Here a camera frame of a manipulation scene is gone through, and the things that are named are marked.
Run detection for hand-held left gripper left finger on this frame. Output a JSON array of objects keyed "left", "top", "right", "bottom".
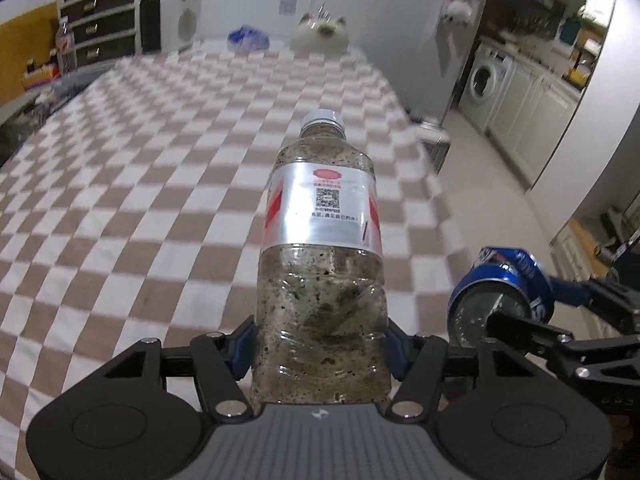
[{"left": 100, "top": 315, "right": 257, "bottom": 423}]

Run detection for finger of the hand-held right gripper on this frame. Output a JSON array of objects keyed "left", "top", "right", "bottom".
[
  {"left": 547, "top": 273, "right": 640, "bottom": 334},
  {"left": 486, "top": 310, "right": 577, "bottom": 362}
]

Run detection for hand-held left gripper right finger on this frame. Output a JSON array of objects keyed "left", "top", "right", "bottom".
[{"left": 382, "top": 317, "right": 536, "bottom": 424}]

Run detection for crushed blue drink can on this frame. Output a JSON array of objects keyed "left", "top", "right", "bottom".
[{"left": 446, "top": 245, "right": 556, "bottom": 349}]

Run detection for clear bottle red label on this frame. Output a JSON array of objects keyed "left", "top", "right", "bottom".
[{"left": 249, "top": 108, "right": 392, "bottom": 409}]

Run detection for black bag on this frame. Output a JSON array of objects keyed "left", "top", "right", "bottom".
[{"left": 609, "top": 230, "right": 640, "bottom": 282}]

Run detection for white low drawer bench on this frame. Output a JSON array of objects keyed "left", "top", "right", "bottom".
[{"left": 549, "top": 219, "right": 617, "bottom": 282}]

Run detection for brown white checkered tablecloth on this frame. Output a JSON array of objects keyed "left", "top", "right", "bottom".
[{"left": 0, "top": 45, "right": 452, "bottom": 463}]

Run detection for white kitchen base cabinets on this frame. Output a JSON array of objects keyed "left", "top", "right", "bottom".
[{"left": 487, "top": 57, "right": 584, "bottom": 192}]

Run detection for white washing machine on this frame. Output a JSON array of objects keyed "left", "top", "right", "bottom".
[{"left": 457, "top": 42, "right": 516, "bottom": 134}]

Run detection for teal kitchen appliance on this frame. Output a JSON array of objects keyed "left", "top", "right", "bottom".
[{"left": 560, "top": 15, "right": 584, "bottom": 46}]

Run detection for blue white pouch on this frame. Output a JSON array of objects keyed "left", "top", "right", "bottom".
[{"left": 227, "top": 25, "right": 271, "bottom": 51}]

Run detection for white cat-shaped ornament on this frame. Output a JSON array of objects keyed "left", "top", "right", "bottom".
[{"left": 290, "top": 15, "right": 350, "bottom": 52}]

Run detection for hanging white plush sheep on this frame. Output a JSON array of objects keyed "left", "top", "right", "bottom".
[{"left": 445, "top": 0, "right": 474, "bottom": 26}]

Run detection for colourful snack box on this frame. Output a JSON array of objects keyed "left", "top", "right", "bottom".
[{"left": 22, "top": 62, "right": 61, "bottom": 92}]

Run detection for white space heater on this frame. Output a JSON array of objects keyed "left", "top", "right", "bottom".
[{"left": 140, "top": 0, "right": 204, "bottom": 54}]

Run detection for white dark drawer cabinet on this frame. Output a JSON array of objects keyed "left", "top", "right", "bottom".
[{"left": 60, "top": 0, "right": 162, "bottom": 69}]

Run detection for upright water bottle red label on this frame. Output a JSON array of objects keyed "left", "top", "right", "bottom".
[{"left": 56, "top": 17, "right": 77, "bottom": 74}]

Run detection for yellow board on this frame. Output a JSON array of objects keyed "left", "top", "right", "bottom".
[{"left": 0, "top": 2, "right": 62, "bottom": 107}]

